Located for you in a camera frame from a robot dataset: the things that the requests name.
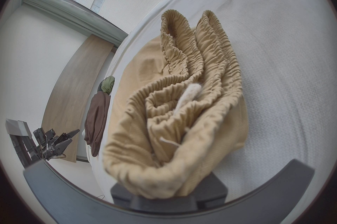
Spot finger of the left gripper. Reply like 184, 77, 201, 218
60, 128, 80, 142
58, 138, 73, 152

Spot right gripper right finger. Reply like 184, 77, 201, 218
196, 173, 227, 202

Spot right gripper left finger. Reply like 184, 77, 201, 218
111, 183, 132, 203

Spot tan shorts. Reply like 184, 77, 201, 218
101, 9, 249, 200

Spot bed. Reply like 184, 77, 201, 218
41, 0, 337, 208

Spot brown garment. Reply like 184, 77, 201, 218
84, 91, 111, 158

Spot green garment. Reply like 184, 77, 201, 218
101, 76, 116, 95

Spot grey-green curtain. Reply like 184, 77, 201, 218
22, 0, 129, 47

